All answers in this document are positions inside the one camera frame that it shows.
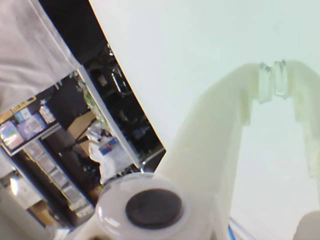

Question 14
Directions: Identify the grey metal shelf unit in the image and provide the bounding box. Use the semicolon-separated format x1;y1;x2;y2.
0;96;101;226

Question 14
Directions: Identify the white plastic bag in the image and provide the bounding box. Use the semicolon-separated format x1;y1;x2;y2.
88;138;142;183

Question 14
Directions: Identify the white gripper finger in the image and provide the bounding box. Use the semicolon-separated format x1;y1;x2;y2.
273;59;320;240
154;61;273;240

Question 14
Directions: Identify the white yellow printed box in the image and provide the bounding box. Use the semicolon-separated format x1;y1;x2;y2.
37;99;57;125

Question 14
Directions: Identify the large brown cardboard box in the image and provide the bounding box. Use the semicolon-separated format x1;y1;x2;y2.
66;111;100;148

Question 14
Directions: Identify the blue gripper cable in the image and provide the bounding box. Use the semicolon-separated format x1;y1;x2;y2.
226;216;251;240

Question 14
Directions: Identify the black equipment rack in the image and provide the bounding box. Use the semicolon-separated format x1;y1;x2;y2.
39;0;166;163

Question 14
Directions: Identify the blue printed box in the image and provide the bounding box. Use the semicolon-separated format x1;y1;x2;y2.
16;117;47;141

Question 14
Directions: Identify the white post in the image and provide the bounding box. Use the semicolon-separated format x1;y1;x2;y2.
28;0;145;173

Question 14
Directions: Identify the person in white shirt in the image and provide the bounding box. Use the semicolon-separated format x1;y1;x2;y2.
0;0;78;118

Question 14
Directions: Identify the googly eye sticker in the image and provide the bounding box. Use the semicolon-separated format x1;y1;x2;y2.
95;172;192;240

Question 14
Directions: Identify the clear plastic drawer stack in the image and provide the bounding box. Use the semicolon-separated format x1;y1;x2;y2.
23;139;97;222

